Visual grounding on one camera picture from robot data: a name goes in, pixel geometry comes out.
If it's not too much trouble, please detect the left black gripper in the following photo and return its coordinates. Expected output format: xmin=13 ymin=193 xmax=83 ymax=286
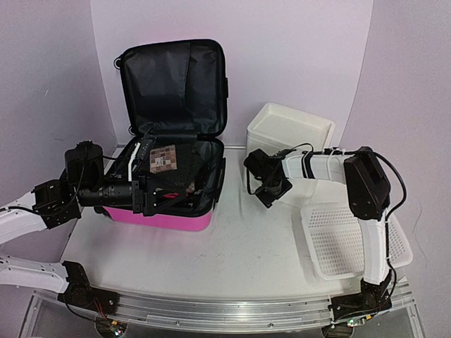
xmin=75 ymin=170 xmax=185 ymax=217

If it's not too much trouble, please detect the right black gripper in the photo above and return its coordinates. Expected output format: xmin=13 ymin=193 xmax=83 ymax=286
xmin=256 ymin=176 xmax=293 ymax=208

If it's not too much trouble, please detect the brown eyeshadow palette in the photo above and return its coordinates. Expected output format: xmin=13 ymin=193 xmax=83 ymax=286
xmin=149 ymin=144 xmax=178 ymax=174

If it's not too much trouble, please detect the white three-drawer storage cabinet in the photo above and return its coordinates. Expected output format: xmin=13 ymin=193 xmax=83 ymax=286
xmin=245 ymin=101 xmax=335 ymax=207

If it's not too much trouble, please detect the pink cartoon child suitcase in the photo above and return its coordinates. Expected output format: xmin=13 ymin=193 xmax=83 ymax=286
xmin=94 ymin=39 xmax=228 ymax=232

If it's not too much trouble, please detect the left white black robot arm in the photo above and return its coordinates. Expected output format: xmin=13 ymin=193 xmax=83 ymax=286
xmin=1 ymin=134 xmax=186 ymax=309

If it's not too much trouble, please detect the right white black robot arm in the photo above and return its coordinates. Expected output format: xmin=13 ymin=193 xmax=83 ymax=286
xmin=244 ymin=144 xmax=397 ymax=323

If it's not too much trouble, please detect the grey dotted folded garment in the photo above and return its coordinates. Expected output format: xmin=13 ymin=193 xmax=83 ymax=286
xmin=150 ymin=144 xmax=203 ymax=188

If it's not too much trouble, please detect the plaid folded garment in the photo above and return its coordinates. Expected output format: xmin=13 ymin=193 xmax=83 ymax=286
xmin=185 ymin=182 xmax=201 ymax=194

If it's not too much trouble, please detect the white perforated plastic basket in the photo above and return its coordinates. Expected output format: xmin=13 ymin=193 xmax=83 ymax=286
xmin=301 ymin=206 xmax=414 ymax=281

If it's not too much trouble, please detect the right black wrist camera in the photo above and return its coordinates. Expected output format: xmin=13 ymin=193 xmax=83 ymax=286
xmin=244 ymin=149 xmax=275 ymax=181

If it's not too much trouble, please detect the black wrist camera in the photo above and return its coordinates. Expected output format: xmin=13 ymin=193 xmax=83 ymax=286
xmin=64 ymin=141 xmax=104 ymax=192
xmin=244 ymin=149 xmax=275 ymax=181

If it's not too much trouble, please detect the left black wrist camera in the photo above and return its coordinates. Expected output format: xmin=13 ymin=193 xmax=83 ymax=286
xmin=64 ymin=141 xmax=104 ymax=192

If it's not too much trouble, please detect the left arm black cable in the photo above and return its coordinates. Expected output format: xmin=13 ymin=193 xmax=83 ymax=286
xmin=0 ymin=154 xmax=106 ymax=323

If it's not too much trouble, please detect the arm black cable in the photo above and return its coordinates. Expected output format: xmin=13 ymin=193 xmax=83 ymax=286
xmin=0 ymin=154 xmax=106 ymax=323
xmin=245 ymin=142 xmax=409 ymax=219

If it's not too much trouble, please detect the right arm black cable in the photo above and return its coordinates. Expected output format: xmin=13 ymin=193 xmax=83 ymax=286
xmin=245 ymin=142 xmax=409 ymax=219

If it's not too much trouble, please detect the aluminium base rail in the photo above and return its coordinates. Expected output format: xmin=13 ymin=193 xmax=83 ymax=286
xmin=33 ymin=274 xmax=419 ymax=332

